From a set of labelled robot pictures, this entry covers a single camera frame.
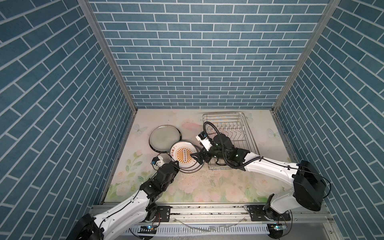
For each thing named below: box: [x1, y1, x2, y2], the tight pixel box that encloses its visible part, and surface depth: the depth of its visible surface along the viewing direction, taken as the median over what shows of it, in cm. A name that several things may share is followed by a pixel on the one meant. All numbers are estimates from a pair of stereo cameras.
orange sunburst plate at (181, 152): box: [170, 141, 202, 169], surface depth 89 cm
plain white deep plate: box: [149, 125, 182, 153], surface depth 102 cm
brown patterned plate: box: [169, 140, 202, 170], surface depth 88 cm
